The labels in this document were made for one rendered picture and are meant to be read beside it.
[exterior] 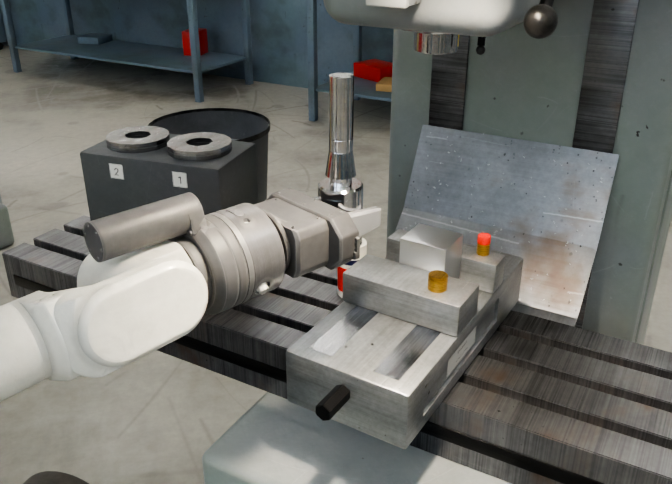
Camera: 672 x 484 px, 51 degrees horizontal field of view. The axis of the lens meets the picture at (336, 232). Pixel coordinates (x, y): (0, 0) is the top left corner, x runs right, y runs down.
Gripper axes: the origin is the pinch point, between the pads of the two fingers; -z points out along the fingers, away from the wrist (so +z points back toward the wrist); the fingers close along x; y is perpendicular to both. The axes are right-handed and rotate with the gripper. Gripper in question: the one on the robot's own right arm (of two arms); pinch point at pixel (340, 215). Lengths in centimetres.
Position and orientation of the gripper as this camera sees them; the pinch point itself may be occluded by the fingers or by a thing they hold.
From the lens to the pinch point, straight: 74.7
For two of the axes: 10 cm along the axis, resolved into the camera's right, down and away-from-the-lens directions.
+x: -6.8, -3.2, 6.6
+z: -7.3, 2.9, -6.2
